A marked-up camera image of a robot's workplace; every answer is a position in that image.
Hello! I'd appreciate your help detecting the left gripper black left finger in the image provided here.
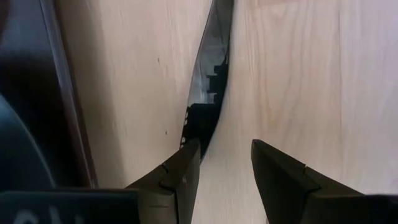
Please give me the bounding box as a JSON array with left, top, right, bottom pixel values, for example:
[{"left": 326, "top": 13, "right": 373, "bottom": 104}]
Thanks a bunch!
[{"left": 0, "top": 138, "right": 201, "bottom": 224}]

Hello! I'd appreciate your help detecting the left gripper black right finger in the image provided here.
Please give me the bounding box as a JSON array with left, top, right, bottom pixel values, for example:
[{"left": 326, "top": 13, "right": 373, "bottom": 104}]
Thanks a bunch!
[{"left": 251, "top": 138, "right": 398, "bottom": 224}]

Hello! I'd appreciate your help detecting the black plate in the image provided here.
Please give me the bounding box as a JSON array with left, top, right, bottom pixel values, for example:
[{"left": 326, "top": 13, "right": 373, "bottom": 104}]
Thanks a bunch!
[{"left": 0, "top": 93, "right": 57, "bottom": 191}]

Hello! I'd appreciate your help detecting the brown plastic tray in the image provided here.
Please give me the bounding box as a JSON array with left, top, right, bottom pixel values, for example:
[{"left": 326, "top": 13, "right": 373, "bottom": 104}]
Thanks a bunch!
[{"left": 0, "top": 0, "right": 100, "bottom": 190}]

